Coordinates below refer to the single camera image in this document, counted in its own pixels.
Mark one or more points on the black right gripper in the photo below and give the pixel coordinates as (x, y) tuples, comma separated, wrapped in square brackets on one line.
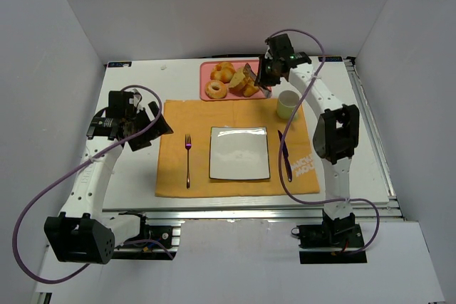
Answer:
[(263, 74)]

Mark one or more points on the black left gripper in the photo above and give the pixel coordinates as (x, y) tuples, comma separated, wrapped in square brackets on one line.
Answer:
[(141, 129)]

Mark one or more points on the metal serving tongs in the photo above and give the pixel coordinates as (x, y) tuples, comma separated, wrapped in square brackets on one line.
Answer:
[(266, 91)]

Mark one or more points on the sliced loaf bread piece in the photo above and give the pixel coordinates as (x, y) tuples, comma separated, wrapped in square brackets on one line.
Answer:
[(239, 81)]

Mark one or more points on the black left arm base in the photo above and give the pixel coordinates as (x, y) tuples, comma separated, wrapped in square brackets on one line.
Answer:
[(155, 242)]

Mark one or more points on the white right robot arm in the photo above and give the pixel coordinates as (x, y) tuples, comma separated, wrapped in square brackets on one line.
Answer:
[(335, 137)]

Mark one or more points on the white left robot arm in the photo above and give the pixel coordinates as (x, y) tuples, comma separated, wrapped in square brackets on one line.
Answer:
[(82, 232)]

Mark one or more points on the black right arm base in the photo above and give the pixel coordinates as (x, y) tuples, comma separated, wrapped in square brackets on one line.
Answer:
[(331, 242)]

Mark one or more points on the striped croissant bread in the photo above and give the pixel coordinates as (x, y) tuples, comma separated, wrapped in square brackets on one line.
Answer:
[(249, 90)]

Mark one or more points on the round striped bread roll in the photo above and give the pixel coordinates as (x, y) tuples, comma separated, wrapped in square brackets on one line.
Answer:
[(223, 72)]

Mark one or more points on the light green mug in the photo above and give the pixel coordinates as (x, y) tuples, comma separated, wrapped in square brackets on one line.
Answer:
[(286, 102)]

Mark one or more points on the purple metal fork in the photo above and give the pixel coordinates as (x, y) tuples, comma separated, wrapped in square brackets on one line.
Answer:
[(188, 146)]

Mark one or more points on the orange cloth placemat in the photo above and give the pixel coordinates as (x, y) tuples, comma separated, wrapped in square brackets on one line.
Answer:
[(197, 117)]

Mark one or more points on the sugared donut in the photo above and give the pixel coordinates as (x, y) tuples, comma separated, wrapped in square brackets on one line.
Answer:
[(215, 89)]

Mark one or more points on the pink plastic tray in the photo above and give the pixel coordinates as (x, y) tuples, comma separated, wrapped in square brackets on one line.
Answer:
[(205, 70)]

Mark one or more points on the right blue corner label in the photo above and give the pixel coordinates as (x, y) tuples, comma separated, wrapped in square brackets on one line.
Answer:
[(330, 59)]

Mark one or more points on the blue corner label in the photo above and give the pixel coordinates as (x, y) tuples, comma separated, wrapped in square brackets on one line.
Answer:
[(330, 59), (119, 64)]

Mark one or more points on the purple table knife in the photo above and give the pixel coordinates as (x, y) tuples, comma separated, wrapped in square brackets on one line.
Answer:
[(285, 153)]

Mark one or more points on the white square plate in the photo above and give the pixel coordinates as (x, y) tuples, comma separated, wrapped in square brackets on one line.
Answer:
[(239, 154)]

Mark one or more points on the left blue corner label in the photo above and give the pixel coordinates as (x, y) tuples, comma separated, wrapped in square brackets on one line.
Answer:
[(119, 64)]

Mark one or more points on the aluminium table frame rail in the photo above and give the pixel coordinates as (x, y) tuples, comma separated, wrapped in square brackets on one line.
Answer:
[(132, 185)]

